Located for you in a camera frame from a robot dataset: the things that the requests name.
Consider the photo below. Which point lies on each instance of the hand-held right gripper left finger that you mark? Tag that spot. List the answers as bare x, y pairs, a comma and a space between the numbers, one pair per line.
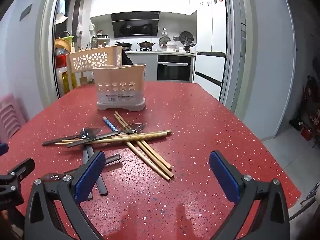
90, 177

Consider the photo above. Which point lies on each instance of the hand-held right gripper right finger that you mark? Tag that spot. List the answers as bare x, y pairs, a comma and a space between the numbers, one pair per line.
225, 177

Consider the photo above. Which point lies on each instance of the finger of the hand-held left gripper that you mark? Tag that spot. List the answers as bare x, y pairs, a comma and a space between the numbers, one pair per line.
3, 149
23, 167

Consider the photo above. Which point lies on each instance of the blue patterned chopstick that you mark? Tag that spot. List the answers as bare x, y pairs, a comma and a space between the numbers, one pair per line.
110, 124

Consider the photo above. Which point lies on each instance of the light wooden chopstick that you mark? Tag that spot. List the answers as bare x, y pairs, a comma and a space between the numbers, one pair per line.
155, 164
155, 154

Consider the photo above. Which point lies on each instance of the brown bamboo chopstick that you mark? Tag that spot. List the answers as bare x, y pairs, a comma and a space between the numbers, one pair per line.
147, 138
150, 134

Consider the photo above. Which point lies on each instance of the beige plastic utensil holder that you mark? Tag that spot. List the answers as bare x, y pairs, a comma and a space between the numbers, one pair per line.
120, 77

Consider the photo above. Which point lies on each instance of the pink plastic stool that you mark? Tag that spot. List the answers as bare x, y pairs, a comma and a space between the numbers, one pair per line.
11, 115

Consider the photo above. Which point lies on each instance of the yellow oil bottle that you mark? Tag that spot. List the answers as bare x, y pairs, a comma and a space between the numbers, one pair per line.
65, 81

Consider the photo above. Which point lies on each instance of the small red object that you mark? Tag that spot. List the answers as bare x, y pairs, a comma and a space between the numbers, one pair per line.
305, 131

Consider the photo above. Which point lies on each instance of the red plastic basket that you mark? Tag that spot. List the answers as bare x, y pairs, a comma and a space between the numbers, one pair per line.
60, 61

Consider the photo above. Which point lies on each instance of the metal bowl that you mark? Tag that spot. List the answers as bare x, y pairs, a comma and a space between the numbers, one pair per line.
60, 51

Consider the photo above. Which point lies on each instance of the dark red patterned bag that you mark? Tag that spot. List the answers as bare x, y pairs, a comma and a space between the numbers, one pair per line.
312, 105

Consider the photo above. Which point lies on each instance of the beige floral storage cart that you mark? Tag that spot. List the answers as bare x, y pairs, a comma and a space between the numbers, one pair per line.
87, 60

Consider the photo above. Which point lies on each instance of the yellow round basin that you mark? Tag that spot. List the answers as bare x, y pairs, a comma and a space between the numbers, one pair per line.
61, 46

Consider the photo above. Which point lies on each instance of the black built-in oven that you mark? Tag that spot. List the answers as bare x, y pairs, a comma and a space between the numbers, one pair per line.
173, 67

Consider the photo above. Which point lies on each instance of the black bag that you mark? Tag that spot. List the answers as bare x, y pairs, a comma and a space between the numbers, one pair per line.
127, 60

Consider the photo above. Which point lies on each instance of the green plastic basket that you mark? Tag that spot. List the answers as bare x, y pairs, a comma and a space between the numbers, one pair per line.
67, 40

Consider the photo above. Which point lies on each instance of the black wok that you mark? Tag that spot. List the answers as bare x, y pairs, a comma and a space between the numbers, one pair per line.
145, 45
124, 45

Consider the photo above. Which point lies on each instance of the white spice rack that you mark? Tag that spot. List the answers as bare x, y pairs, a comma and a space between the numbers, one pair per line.
103, 41

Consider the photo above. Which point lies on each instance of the white pot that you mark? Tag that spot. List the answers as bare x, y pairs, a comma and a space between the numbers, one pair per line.
171, 46

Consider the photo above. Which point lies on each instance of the round dark trivet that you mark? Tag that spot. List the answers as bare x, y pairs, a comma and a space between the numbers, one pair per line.
164, 41
186, 38

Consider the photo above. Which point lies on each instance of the white refrigerator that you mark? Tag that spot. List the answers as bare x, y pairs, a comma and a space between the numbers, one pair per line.
212, 30

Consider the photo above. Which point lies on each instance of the black range hood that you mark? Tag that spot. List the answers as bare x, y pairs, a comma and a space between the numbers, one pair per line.
136, 26

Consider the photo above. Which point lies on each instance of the metal chair frame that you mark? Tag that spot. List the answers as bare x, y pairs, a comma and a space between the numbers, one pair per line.
308, 200

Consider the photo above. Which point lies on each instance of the dark wall switch panel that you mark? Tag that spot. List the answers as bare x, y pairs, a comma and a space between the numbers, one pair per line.
26, 12

